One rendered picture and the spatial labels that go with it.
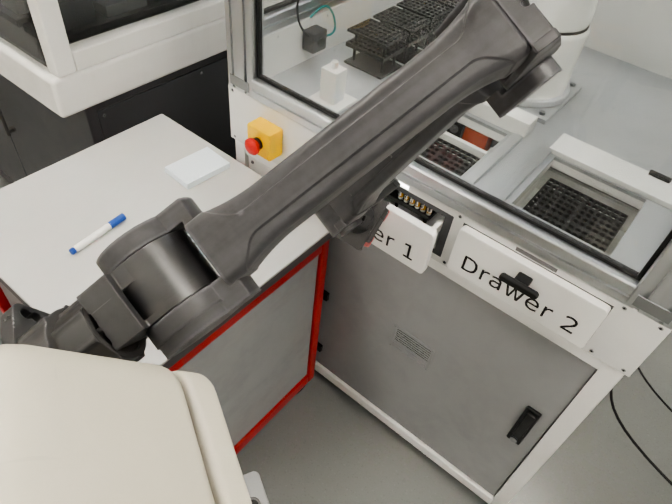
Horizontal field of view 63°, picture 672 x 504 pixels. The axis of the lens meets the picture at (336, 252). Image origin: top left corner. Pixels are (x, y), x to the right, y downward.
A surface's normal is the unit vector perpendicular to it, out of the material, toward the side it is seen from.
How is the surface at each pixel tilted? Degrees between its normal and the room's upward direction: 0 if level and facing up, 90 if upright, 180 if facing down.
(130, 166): 0
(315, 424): 0
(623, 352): 90
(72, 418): 42
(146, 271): 38
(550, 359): 90
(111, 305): 50
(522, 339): 90
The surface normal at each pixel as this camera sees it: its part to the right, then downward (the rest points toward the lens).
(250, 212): -0.07, 0.02
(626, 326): -0.63, 0.52
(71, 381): 0.68, -0.67
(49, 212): 0.09, -0.68
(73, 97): 0.77, 0.51
